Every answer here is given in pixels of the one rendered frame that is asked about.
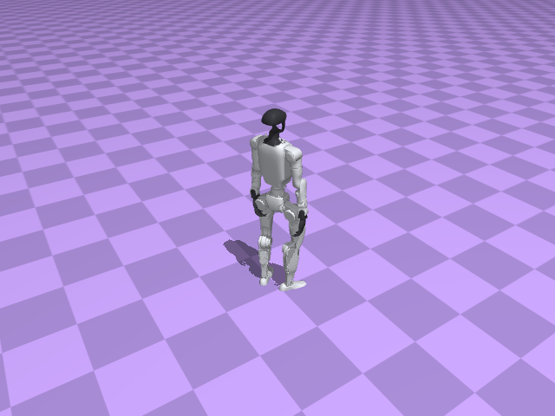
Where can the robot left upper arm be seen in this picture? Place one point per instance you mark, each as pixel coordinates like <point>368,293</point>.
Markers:
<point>254,152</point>

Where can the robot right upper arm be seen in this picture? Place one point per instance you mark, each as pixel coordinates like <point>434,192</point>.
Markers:
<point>294,156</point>

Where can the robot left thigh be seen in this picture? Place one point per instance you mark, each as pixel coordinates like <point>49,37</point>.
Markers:
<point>266,222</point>

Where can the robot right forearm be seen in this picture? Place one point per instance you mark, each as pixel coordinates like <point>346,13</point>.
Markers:
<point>301,197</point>

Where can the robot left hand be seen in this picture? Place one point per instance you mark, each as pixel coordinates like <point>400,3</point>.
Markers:
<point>257,211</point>

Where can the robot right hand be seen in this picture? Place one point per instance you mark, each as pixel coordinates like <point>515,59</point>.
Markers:
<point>301,224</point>

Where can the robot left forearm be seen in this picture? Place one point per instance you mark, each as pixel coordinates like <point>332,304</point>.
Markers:
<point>255,181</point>

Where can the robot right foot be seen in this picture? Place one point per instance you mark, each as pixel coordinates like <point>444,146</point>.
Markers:
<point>296,285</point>

